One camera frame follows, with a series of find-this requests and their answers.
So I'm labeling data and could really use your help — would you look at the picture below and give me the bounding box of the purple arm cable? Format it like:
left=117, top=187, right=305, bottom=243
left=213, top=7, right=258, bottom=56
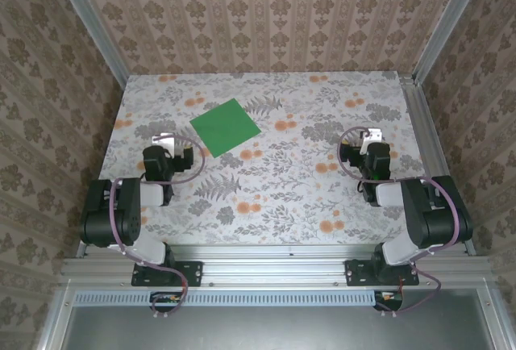
left=337, top=126, right=464, bottom=318
left=107, top=134, right=209, bottom=319

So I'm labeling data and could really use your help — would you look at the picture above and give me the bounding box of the grey slotted cable duct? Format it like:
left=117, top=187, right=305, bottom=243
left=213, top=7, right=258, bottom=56
left=74, top=290, right=378, bottom=307

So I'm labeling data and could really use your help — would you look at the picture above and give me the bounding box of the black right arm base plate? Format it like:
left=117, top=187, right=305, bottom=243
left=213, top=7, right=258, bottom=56
left=345, top=259, right=420, bottom=287

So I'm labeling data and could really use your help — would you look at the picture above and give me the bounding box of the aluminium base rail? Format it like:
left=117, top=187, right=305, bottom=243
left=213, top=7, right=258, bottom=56
left=60, top=244, right=491, bottom=289

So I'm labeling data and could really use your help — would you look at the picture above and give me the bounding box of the aluminium frame post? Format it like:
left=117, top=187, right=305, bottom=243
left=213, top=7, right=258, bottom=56
left=47, top=0, right=132, bottom=88
left=410, top=0, right=497, bottom=85

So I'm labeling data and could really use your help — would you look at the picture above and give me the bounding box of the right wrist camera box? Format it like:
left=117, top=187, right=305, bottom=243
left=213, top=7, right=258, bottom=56
left=360, top=127, right=383, bottom=153

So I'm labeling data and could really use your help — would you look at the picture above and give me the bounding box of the floral table cover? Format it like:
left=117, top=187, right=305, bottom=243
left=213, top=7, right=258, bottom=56
left=79, top=70, right=445, bottom=246

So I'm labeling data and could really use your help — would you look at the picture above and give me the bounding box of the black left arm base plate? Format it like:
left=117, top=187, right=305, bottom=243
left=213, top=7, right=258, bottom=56
left=131, top=260, right=203, bottom=287

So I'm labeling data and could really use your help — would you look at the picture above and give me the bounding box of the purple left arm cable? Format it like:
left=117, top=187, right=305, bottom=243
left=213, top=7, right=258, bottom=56
left=107, top=134, right=209, bottom=319

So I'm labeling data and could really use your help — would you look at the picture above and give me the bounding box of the small circuit board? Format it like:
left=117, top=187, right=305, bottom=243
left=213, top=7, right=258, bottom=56
left=151, top=291, right=182, bottom=314
left=373, top=288, right=405, bottom=311

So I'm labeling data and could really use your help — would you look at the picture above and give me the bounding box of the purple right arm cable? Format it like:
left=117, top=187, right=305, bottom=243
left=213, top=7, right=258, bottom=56
left=337, top=126, right=464, bottom=318

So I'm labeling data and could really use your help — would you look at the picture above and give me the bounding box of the grey metal panel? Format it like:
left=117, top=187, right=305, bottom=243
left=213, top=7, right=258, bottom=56
left=38, top=288, right=510, bottom=350

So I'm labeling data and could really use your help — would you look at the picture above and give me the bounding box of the aluminium side rail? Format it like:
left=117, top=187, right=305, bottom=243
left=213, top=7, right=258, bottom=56
left=398, top=74, right=477, bottom=256

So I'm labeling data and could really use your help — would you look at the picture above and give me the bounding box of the green paper sheet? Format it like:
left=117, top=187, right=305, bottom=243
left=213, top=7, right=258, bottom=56
left=189, top=98, right=261, bottom=159

